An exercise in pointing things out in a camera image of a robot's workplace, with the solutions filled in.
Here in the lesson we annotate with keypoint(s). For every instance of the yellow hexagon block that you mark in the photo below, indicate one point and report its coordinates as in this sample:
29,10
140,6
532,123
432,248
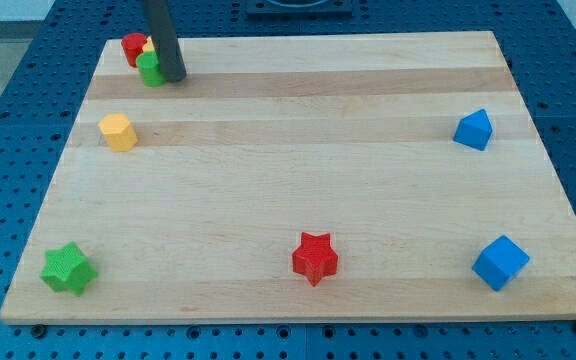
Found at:
118,132

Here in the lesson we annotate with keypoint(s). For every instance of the red star block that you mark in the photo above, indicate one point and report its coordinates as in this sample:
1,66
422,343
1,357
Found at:
315,258

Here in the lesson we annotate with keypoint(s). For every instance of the light wooden board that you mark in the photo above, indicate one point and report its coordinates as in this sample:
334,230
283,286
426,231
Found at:
269,137

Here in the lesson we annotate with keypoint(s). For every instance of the green cylinder block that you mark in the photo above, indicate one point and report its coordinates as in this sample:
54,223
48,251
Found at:
149,69

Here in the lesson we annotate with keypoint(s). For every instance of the small yellow block behind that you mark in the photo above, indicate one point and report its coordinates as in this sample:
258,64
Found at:
149,45

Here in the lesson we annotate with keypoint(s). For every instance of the blue pentagon block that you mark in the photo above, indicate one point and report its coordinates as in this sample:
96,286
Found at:
474,130

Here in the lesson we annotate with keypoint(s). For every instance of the red cylinder block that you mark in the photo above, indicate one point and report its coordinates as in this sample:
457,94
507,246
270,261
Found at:
132,45

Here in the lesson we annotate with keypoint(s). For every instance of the blue cube block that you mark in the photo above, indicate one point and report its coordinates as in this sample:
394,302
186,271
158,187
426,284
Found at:
500,262

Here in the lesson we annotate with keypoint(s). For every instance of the green star block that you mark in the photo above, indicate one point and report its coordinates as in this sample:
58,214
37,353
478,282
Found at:
68,269

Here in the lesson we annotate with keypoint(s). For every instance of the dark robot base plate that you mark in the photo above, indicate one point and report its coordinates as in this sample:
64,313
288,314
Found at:
280,9

